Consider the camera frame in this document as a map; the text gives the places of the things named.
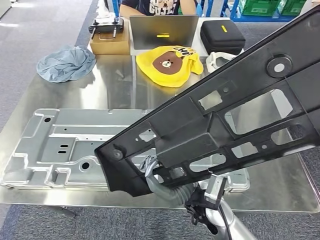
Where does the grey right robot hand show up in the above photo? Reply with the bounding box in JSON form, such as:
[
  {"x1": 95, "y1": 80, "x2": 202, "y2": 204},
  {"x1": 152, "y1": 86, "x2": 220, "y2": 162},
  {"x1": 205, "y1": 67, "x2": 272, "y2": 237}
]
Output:
[{"x1": 139, "y1": 155, "x2": 161, "y2": 186}]

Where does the black plastic panel part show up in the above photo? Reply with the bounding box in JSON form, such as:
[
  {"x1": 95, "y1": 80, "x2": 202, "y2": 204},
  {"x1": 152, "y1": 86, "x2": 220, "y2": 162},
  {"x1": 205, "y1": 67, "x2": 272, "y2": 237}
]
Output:
[{"x1": 94, "y1": 4, "x2": 320, "y2": 199}]

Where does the stainless steel workbench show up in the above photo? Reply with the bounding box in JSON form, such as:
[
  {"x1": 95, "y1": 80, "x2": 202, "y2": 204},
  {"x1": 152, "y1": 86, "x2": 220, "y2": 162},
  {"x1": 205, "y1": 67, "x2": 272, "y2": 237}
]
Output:
[{"x1": 0, "y1": 52, "x2": 320, "y2": 220}]

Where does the yellow bear print bag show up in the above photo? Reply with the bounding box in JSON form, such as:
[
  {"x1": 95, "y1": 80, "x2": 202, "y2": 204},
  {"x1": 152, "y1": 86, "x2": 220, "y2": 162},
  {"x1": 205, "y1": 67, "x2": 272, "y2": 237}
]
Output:
[{"x1": 135, "y1": 45, "x2": 205, "y2": 89}]

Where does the silver stamped metal plate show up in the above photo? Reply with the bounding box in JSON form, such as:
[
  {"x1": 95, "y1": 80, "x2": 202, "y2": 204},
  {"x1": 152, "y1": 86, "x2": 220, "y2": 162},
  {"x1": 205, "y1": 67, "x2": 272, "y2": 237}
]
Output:
[{"x1": 0, "y1": 107, "x2": 251, "y2": 194}]

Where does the brown cardboard box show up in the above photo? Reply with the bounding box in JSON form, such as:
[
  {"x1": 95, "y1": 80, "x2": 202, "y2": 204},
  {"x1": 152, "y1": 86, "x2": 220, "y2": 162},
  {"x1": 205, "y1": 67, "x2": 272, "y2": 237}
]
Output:
[{"x1": 89, "y1": 29, "x2": 131, "y2": 56}]

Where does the white VR headset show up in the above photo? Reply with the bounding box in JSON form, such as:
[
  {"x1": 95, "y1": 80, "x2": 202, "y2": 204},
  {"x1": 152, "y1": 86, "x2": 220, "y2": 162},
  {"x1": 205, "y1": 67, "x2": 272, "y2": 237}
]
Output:
[{"x1": 205, "y1": 51, "x2": 238, "y2": 74}]

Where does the grey laptop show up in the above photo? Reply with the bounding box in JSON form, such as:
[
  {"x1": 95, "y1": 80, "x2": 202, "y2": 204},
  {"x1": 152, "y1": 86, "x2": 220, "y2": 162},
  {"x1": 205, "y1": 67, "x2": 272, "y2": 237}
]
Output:
[{"x1": 129, "y1": 14, "x2": 199, "y2": 51}]

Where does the blue-grey crumpled cloth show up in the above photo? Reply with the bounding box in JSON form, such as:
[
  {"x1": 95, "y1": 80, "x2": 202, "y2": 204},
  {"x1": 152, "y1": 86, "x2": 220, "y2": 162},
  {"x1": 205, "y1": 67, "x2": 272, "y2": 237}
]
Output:
[{"x1": 36, "y1": 45, "x2": 97, "y2": 84}]

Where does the black handheld controller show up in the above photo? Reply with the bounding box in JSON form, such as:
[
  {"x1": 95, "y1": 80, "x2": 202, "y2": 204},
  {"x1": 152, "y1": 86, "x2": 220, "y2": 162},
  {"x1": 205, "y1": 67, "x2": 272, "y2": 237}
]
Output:
[{"x1": 88, "y1": 16, "x2": 125, "y2": 41}]

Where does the person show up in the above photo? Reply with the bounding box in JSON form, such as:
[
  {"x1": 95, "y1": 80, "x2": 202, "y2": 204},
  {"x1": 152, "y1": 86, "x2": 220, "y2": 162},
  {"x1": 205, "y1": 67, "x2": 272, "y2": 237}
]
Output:
[{"x1": 118, "y1": 0, "x2": 197, "y2": 19}]

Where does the black zip case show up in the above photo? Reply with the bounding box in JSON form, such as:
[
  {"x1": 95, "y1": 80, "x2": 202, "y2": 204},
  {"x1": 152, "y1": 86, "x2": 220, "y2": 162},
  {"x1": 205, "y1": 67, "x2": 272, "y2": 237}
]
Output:
[{"x1": 199, "y1": 19, "x2": 246, "y2": 56}]

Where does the white crumpled plastic bag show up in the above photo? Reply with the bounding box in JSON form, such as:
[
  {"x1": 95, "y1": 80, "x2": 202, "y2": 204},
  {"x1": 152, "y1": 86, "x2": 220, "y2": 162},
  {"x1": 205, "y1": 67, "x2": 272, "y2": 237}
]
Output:
[{"x1": 96, "y1": 0, "x2": 116, "y2": 21}]

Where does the blue storage rack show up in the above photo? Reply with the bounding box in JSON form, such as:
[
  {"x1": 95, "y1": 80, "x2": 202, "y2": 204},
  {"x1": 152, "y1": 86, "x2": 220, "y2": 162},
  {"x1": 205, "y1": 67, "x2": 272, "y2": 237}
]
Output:
[{"x1": 195, "y1": 0, "x2": 300, "y2": 23}]

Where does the green plastic crate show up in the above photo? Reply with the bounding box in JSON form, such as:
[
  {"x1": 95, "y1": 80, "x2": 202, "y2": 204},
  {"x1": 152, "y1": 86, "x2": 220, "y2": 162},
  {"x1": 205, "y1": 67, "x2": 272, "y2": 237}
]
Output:
[
  {"x1": 277, "y1": 0, "x2": 307, "y2": 17},
  {"x1": 238, "y1": 0, "x2": 281, "y2": 17}
]

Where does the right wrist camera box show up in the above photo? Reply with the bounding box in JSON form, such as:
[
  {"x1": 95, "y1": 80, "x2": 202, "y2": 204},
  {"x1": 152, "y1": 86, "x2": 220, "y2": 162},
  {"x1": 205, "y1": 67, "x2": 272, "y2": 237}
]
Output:
[{"x1": 185, "y1": 174, "x2": 228, "y2": 226}]

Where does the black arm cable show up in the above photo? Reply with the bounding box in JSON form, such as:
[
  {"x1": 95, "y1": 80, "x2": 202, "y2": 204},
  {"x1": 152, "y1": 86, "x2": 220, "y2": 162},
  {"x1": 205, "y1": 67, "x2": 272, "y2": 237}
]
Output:
[{"x1": 218, "y1": 205, "x2": 234, "y2": 240}]

